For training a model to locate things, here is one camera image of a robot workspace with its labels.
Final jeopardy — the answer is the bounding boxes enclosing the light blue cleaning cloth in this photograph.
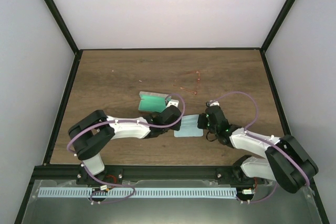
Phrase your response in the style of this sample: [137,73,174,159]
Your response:
[174,114,204,137]

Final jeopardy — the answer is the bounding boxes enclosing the grey glasses case green inside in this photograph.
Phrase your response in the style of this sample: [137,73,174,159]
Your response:
[138,91,171,112]

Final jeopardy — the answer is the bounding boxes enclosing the pink transparent sunglasses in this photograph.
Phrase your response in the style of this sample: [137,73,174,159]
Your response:
[172,70,201,95]

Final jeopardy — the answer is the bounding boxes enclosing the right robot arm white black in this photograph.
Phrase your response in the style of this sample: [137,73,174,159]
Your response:
[197,105,319,194]

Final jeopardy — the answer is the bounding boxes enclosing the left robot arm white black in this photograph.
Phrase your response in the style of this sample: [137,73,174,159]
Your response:
[68,105,182,184]

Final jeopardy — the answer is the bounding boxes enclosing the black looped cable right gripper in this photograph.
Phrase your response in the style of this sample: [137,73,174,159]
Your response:
[205,129,218,142]

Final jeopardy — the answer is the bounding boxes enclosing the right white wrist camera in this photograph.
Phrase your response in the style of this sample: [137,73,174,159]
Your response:
[206,100,219,107]

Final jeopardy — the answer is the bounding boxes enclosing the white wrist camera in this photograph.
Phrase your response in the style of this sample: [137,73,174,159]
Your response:
[206,100,219,107]
[167,99,179,107]

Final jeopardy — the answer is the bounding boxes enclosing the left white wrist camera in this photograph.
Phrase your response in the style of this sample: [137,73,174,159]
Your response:
[167,99,179,107]

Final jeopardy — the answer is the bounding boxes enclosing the black aluminium frame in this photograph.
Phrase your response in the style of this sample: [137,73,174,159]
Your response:
[14,0,330,224]

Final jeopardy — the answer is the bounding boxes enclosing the light blue slotted cable duct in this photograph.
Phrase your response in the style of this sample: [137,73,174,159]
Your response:
[37,187,237,199]

